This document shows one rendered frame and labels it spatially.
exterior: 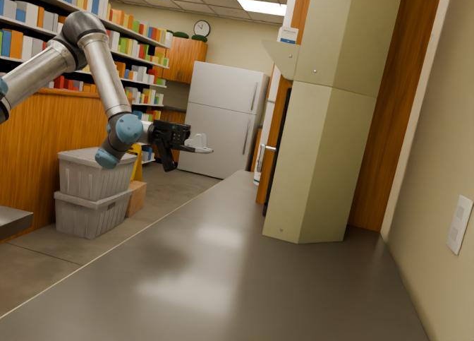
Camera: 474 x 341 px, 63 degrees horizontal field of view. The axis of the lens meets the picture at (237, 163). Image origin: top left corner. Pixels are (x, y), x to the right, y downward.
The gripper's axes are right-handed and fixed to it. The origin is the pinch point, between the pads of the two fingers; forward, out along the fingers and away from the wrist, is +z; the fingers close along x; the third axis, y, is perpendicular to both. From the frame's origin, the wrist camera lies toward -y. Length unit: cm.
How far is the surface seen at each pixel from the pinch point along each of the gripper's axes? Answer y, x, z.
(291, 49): 35.1, -5.6, 20.4
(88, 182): -67, 150, -134
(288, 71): 28.8, -5.7, 20.7
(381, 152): 9, 31, 57
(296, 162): 3.6, -5.8, 28.4
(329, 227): -15.6, 2.7, 42.4
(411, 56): 44, 31, 58
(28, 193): -81, 130, -171
